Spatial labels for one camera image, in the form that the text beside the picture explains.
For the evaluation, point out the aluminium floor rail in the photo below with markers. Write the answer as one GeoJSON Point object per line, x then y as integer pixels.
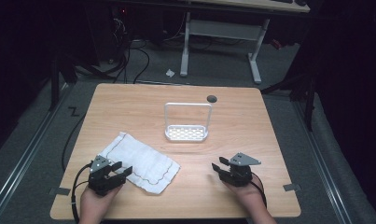
{"type": "Point", "coordinates": [325, 168]}
{"type": "Point", "coordinates": [24, 158]}

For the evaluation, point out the person's right hand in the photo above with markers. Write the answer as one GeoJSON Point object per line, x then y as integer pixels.
{"type": "Point", "coordinates": [251, 194]}

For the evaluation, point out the crumpled white paper scrap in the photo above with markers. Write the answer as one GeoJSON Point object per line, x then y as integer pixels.
{"type": "Point", "coordinates": [170, 73]}

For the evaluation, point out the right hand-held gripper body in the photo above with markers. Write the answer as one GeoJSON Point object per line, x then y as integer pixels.
{"type": "Point", "coordinates": [240, 174]}

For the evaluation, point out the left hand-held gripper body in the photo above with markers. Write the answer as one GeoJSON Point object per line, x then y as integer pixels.
{"type": "Point", "coordinates": [98, 179]}

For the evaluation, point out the white-legged desk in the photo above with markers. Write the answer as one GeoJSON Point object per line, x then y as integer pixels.
{"type": "Point", "coordinates": [223, 31]}

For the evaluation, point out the white rack with perforated base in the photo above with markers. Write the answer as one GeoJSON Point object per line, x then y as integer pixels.
{"type": "Point", "coordinates": [185, 133]}

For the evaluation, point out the dark equipment with red light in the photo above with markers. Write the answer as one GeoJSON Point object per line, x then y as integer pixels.
{"type": "Point", "coordinates": [114, 34]}

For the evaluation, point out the black metal stand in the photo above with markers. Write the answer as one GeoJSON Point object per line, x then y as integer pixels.
{"type": "Point", "coordinates": [310, 102]}
{"type": "Point", "coordinates": [54, 84]}

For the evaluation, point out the person's left hand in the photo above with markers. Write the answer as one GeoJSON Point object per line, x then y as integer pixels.
{"type": "Point", "coordinates": [94, 203]}

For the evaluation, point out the grey tape piece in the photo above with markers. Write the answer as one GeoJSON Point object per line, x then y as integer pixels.
{"type": "Point", "coordinates": [60, 191]}
{"type": "Point", "coordinates": [291, 187]}

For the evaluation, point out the black round table grommet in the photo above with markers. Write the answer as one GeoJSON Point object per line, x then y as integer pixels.
{"type": "Point", "coordinates": [211, 99]}

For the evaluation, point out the white cloth with stitched edge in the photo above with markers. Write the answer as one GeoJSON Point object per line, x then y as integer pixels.
{"type": "Point", "coordinates": [145, 161]}

